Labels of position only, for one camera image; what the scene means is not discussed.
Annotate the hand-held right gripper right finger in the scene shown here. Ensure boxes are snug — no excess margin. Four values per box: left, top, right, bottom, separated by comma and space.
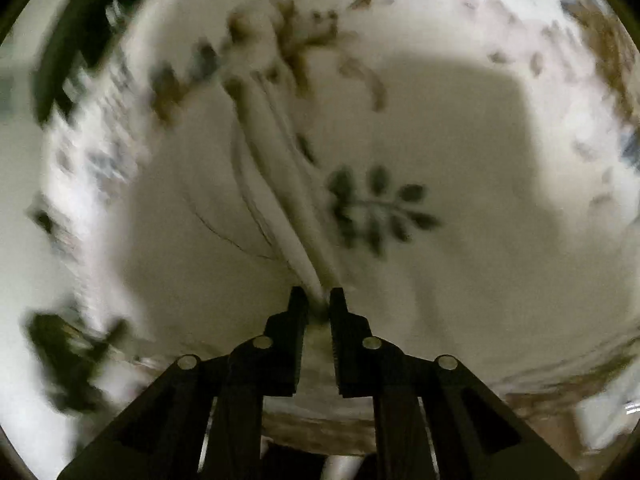
328, 287, 581, 480

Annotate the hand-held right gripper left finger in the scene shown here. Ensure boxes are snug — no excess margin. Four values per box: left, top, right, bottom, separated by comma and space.
56, 286, 310, 480

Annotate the white leaf-print garment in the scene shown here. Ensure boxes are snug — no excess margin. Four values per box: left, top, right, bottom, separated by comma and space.
30, 0, 640, 441

